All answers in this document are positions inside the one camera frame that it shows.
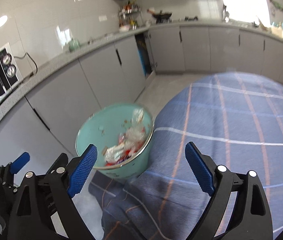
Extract clear plastic bag with food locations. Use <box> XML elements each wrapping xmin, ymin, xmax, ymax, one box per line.
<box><xmin>126</xmin><ymin>108</ymin><xmax>146</xmax><ymax>142</ymax></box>

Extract white green package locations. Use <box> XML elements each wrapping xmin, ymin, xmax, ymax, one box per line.
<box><xmin>103</xmin><ymin>143</ymin><xmax>131</xmax><ymax>163</ymax></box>

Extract teal trash bin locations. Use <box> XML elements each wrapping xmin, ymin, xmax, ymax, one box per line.
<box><xmin>75</xmin><ymin>103</ymin><xmax>154</xmax><ymax>183</ymax></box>

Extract grey base cabinets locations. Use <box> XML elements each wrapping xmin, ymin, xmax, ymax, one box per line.
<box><xmin>0</xmin><ymin>23</ymin><xmax>283</xmax><ymax>153</ymax></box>

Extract blue plaid tablecloth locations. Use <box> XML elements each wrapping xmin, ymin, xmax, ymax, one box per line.
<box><xmin>89</xmin><ymin>73</ymin><xmax>283</xmax><ymax>239</ymax></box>

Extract green kettle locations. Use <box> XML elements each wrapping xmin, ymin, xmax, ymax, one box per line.
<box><xmin>68</xmin><ymin>38</ymin><xmax>81</xmax><ymax>52</ymax></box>

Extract white bowl on counter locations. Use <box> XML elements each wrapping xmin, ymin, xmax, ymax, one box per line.
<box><xmin>119</xmin><ymin>25</ymin><xmax>131</xmax><ymax>33</ymax></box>

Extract spice rack with bottles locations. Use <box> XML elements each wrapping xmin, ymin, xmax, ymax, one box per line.
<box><xmin>118</xmin><ymin>0</ymin><xmax>141</xmax><ymax>30</ymax></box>

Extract black wok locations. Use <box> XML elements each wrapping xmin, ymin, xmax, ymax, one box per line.
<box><xmin>147</xmin><ymin>9</ymin><xmax>172</xmax><ymax>23</ymax></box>

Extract black power cable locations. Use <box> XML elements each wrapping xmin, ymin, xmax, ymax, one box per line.
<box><xmin>13</xmin><ymin>52</ymin><xmax>38</xmax><ymax>77</ymax></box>

